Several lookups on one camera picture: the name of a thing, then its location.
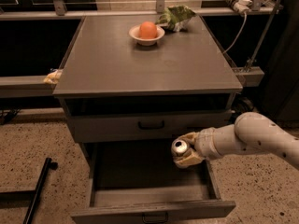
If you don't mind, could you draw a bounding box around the yellow sponge on rail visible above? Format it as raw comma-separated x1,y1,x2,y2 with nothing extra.
43,69,63,85

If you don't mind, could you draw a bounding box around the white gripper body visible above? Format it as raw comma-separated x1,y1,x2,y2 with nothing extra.
194,128,221,161

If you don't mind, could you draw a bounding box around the open middle drawer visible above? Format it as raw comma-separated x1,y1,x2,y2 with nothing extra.
71,140,235,224

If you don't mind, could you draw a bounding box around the black metal bar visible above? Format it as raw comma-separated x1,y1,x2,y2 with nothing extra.
22,158,58,224

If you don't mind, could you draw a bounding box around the grey drawer cabinet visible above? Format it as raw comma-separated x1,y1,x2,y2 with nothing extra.
52,14,244,161

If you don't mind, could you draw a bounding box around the green white 7up can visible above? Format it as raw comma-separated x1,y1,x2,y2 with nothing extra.
171,139,190,156

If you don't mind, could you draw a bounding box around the white power strip with cable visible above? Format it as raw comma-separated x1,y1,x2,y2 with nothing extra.
223,0,249,54

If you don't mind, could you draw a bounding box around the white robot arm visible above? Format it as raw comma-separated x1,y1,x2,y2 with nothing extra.
171,112,299,169

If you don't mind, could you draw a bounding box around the grey metal rail frame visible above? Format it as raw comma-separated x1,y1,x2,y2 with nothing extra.
0,0,284,99

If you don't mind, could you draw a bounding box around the orange fruit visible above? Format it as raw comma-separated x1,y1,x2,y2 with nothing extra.
139,21,157,39

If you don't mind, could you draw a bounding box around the grey top drawer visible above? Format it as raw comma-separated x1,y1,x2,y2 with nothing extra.
67,110,232,143

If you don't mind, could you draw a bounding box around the white bowl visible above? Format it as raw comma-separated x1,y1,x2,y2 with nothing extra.
129,23,164,47

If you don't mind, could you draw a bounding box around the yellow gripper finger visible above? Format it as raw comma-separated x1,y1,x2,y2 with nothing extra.
178,132,198,146
173,149,204,169

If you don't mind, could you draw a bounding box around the black cable bundle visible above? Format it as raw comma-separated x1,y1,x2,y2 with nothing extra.
232,96,255,115

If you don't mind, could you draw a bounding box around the green chip bag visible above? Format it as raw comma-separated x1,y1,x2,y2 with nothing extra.
155,5,196,32

